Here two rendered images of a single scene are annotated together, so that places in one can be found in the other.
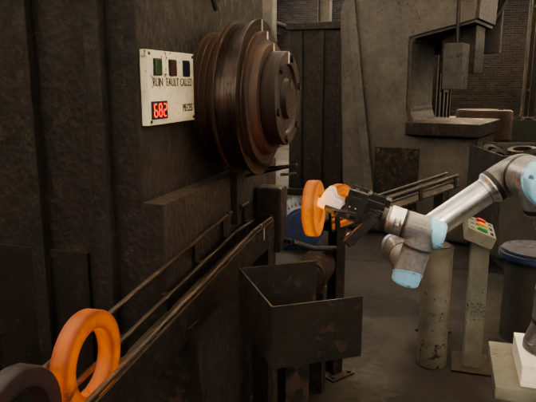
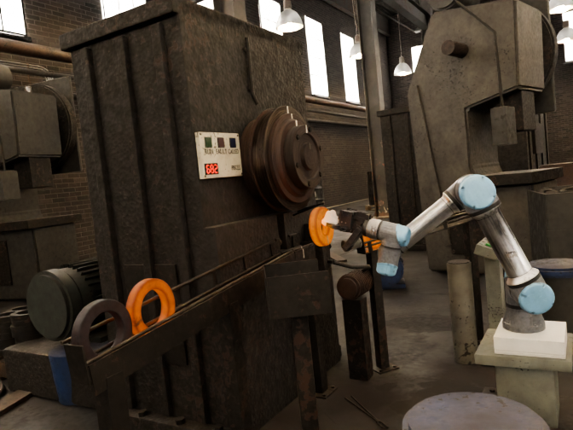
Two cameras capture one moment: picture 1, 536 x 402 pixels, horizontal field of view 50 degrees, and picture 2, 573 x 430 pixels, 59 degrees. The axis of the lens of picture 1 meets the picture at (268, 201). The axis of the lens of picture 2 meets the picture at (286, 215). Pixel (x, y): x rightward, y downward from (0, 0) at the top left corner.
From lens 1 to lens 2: 0.65 m
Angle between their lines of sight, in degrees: 15
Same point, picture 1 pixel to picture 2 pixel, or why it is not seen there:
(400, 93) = (462, 154)
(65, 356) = (133, 299)
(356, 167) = not seen: hidden behind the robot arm
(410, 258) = (384, 253)
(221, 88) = (256, 153)
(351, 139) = (427, 196)
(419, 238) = (388, 239)
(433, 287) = (456, 295)
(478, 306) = (497, 310)
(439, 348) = (468, 346)
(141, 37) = (196, 125)
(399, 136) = not seen: hidden behind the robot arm
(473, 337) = not seen: hidden behind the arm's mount
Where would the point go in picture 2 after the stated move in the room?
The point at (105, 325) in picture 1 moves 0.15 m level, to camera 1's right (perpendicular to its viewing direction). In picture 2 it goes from (162, 288) to (207, 286)
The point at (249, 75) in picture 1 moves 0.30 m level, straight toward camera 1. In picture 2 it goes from (274, 142) to (256, 138)
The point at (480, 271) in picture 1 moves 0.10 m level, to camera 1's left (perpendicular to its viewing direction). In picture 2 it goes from (494, 280) to (472, 281)
